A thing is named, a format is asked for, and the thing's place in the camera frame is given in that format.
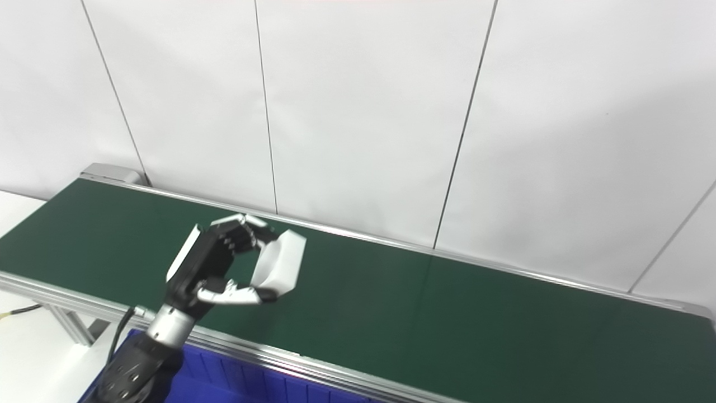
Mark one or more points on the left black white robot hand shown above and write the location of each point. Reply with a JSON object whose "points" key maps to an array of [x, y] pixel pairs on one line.
{"points": [[204, 263]]}

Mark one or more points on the white square part round hole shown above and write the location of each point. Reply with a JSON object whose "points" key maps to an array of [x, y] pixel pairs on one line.
{"points": [[282, 263]]}

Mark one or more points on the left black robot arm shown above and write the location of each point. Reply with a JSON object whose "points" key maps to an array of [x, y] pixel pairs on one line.
{"points": [[134, 369]]}

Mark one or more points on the blue plastic bin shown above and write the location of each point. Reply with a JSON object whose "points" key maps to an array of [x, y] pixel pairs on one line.
{"points": [[251, 380]]}

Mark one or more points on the aluminium conveyor support leg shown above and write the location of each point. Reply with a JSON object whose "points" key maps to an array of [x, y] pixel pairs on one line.
{"points": [[72, 327]]}

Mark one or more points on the green conveyor belt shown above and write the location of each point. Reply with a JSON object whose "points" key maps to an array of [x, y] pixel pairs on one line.
{"points": [[56, 295], [419, 302]]}

